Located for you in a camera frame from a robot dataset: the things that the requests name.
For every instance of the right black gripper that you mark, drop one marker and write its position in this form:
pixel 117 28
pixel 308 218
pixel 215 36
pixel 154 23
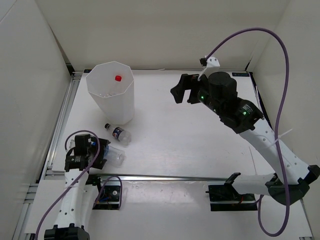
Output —
pixel 187 82

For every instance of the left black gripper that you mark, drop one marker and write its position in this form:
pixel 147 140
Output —
pixel 99 162

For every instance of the blue label white cap bottle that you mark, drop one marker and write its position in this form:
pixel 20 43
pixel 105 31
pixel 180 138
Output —
pixel 115 156

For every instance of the Pepsi black cap bottle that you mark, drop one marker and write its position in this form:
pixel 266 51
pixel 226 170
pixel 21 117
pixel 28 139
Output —
pixel 123 136

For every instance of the red label plastic bottle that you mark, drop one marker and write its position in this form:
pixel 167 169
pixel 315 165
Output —
pixel 115 86

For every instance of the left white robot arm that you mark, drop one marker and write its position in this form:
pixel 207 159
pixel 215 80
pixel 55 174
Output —
pixel 80 189

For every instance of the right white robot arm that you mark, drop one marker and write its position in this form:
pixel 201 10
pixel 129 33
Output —
pixel 291 175

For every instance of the white octagonal plastic bin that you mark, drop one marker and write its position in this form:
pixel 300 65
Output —
pixel 119 109

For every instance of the white zip tie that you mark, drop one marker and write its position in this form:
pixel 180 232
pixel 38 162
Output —
pixel 279 138

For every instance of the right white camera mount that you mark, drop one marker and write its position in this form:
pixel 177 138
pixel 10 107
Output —
pixel 210 65

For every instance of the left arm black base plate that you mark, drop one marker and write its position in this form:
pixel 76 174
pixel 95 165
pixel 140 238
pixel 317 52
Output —
pixel 111 196

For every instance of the aluminium frame rail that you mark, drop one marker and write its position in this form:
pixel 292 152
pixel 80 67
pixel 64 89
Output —
pixel 61 120

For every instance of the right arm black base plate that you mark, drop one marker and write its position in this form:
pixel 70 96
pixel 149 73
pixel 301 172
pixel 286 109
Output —
pixel 222 199

